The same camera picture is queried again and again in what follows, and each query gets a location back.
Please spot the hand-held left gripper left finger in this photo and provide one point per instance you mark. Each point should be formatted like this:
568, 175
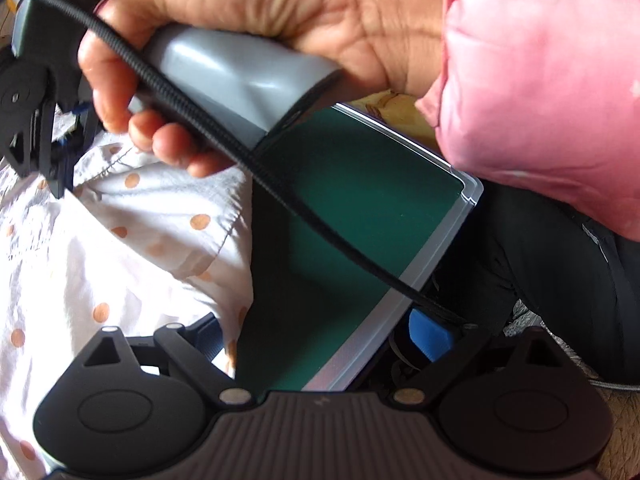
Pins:
205, 332

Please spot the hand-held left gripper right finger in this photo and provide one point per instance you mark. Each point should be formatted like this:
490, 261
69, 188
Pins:
427, 335

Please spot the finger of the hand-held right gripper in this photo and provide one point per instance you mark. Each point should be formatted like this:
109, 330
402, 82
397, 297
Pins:
62, 175
42, 135

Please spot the white polka dot shirt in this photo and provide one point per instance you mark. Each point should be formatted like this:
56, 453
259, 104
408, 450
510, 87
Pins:
125, 260

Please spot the person's right forearm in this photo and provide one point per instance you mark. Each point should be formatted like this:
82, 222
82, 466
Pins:
540, 85

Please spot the person's right hand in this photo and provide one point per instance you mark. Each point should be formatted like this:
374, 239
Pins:
300, 0

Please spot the person's dark clothing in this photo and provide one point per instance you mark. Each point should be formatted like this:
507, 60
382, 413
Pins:
525, 260

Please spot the green table mat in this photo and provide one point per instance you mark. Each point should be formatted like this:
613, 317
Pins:
350, 210

